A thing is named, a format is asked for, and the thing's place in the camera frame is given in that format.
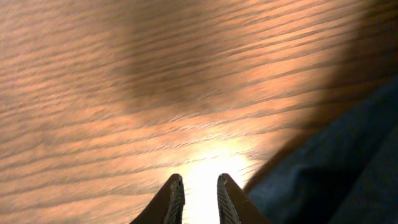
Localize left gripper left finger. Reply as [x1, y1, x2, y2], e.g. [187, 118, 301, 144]
[130, 174, 185, 224]

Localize navy blue shorts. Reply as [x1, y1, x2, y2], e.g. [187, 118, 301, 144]
[248, 80, 397, 224]

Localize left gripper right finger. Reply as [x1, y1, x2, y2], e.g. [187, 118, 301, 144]
[217, 174, 272, 224]

